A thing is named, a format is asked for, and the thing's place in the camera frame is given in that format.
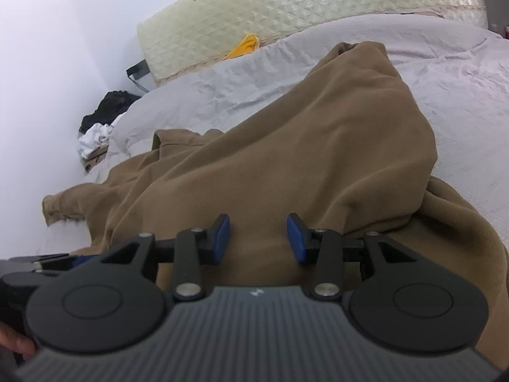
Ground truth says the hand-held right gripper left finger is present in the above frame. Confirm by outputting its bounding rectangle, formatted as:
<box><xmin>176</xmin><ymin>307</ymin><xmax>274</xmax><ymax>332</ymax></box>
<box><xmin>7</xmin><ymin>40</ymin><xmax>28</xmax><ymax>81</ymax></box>
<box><xmin>85</xmin><ymin>214</ymin><xmax>232</xmax><ymax>301</ymax></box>

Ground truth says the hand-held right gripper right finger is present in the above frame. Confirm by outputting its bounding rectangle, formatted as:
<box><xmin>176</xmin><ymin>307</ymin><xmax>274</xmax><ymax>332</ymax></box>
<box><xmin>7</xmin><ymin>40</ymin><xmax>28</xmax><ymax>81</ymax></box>
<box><xmin>286</xmin><ymin>213</ymin><xmax>431</xmax><ymax>300</ymax></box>

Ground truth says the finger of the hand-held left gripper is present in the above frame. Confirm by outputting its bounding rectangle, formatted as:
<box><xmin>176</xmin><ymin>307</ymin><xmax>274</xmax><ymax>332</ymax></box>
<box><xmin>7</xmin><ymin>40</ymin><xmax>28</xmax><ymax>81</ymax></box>
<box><xmin>33</xmin><ymin>252</ymin><xmax>98</xmax><ymax>274</ymax></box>

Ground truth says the brown hoodie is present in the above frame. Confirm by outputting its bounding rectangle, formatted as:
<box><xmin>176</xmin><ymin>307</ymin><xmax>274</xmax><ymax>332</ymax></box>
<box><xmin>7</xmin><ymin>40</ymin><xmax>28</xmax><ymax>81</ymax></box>
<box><xmin>42</xmin><ymin>41</ymin><xmax>509</xmax><ymax>371</ymax></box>

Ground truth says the black clothes pile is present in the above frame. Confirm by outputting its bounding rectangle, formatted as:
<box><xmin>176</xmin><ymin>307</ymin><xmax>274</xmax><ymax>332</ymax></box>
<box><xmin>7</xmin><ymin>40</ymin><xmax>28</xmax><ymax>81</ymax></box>
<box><xmin>78</xmin><ymin>90</ymin><xmax>142</xmax><ymax>134</ymax></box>

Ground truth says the person's left hand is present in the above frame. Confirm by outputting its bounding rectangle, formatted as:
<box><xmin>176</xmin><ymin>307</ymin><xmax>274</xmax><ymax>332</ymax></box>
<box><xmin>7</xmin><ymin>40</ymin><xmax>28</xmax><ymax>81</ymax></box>
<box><xmin>0</xmin><ymin>322</ymin><xmax>37</xmax><ymax>361</ymax></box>

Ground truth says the brown cardboard box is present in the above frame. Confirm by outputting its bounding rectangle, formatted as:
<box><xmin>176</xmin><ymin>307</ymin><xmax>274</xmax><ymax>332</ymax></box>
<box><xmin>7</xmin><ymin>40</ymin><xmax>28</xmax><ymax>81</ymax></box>
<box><xmin>79</xmin><ymin>143</ymin><xmax>110</xmax><ymax>174</ymax></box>

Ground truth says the white crumpled cloth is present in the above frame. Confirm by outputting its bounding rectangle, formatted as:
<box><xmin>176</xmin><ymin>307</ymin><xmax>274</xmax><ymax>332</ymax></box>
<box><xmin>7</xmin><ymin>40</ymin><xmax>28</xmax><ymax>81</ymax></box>
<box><xmin>77</xmin><ymin>113</ymin><xmax>128</xmax><ymax>159</ymax></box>

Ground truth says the yellow cloth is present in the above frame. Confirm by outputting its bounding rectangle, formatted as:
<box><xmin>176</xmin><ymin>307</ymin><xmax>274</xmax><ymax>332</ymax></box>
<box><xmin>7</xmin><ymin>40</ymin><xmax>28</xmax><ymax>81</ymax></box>
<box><xmin>225</xmin><ymin>33</ymin><xmax>261</xmax><ymax>60</ymax></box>

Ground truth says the bed with grey sheet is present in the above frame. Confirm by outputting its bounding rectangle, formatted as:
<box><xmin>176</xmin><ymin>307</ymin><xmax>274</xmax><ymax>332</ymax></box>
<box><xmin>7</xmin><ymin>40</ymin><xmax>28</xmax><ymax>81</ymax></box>
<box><xmin>38</xmin><ymin>12</ymin><xmax>509</xmax><ymax>260</ymax></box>

